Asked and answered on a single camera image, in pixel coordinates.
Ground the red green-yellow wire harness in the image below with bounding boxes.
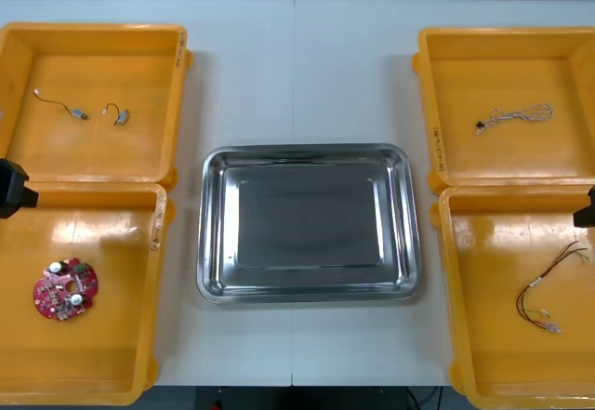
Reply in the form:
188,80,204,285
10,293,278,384
514,241,595,335

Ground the round red circuit board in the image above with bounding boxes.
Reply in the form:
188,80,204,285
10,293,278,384
32,257,100,323

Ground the small metal solenoid black cable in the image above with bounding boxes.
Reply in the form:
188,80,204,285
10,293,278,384
101,101,131,127
33,88,89,121

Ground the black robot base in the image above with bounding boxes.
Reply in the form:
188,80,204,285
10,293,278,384
194,385,447,410

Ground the yellow-orange plastic bin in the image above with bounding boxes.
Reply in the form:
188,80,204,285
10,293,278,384
0,181,176,406
430,184,595,410
411,26,595,195
0,21,192,187

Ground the steel tray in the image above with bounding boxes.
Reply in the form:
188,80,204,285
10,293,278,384
195,143,423,306

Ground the white twisted wire harness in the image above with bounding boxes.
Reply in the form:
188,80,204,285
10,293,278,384
473,101,555,132

